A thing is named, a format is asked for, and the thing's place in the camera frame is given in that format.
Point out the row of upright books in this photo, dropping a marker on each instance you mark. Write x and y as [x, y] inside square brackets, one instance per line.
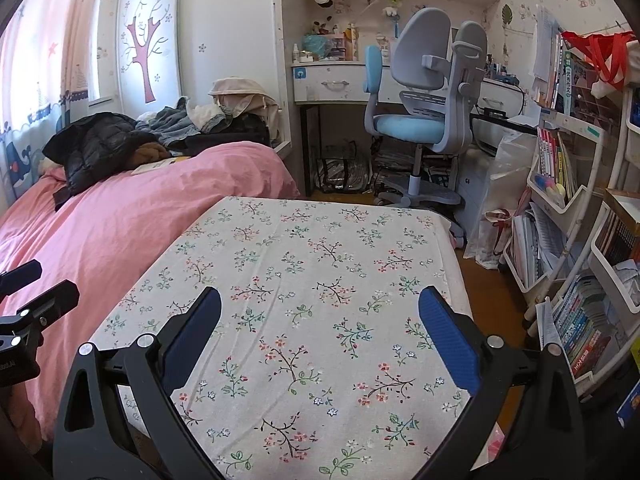
[557, 70]

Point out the patterned curtain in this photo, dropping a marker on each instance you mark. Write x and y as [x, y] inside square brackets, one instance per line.
[45, 60]

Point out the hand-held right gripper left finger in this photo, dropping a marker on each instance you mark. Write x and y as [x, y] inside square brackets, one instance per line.
[192, 340]

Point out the black puffer jacket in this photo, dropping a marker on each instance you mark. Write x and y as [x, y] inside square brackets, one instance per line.
[95, 145]

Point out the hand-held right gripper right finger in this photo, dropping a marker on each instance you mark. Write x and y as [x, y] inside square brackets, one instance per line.
[450, 340]

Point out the pink blanket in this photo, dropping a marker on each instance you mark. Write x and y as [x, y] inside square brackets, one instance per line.
[125, 210]

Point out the beige garment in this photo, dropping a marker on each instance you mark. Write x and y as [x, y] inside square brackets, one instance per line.
[245, 97]

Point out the black bag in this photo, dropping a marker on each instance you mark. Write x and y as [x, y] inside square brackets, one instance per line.
[342, 170]

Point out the hanging plush toy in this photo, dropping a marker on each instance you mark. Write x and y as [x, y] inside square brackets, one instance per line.
[392, 10]

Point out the floral tablecloth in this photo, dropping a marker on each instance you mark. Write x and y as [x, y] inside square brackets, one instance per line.
[310, 285]

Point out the row of red-spined books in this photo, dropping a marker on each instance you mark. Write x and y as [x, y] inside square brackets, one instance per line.
[552, 160]

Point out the red bag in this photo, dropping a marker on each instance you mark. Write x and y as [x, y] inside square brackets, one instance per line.
[607, 57]

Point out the yellow book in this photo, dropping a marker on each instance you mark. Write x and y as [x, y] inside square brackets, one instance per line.
[160, 165]

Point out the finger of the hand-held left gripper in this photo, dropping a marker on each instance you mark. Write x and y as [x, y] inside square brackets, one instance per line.
[20, 277]
[55, 302]

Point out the white book rack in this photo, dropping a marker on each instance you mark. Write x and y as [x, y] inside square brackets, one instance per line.
[595, 240]

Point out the white desk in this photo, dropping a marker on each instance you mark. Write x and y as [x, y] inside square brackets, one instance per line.
[505, 97]

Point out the white desk drawer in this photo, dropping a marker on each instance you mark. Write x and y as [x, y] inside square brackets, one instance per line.
[335, 85]

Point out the denim clothing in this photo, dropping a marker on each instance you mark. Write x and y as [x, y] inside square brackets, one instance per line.
[172, 122]

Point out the brown cloth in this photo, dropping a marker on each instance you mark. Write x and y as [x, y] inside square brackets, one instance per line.
[150, 154]

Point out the grey and blue desk chair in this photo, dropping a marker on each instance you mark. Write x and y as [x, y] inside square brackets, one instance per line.
[430, 65]

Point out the clear plastic bag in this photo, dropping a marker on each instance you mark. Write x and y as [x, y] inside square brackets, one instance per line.
[510, 170]

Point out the stack of blue books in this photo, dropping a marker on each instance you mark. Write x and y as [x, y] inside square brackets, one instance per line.
[585, 325]

